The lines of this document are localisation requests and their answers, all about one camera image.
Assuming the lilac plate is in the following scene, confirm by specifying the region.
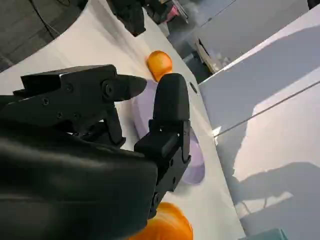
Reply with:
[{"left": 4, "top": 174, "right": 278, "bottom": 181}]
[{"left": 132, "top": 79, "right": 206, "bottom": 186}]

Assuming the orange white toy bread roll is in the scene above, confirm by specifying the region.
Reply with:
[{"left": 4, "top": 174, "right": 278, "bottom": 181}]
[
  {"left": 127, "top": 201, "right": 195, "bottom": 240},
  {"left": 145, "top": 50, "right": 173, "bottom": 83}
]

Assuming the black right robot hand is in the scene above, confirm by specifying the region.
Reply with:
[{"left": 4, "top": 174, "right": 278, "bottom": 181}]
[{"left": 0, "top": 64, "right": 192, "bottom": 240}]

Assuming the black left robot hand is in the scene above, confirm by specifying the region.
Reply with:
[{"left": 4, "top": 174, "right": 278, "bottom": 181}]
[{"left": 106, "top": 0, "right": 147, "bottom": 38}]

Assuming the pink workshop object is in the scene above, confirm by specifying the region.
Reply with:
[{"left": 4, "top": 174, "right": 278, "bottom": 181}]
[{"left": 166, "top": 4, "right": 179, "bottom": 20}]

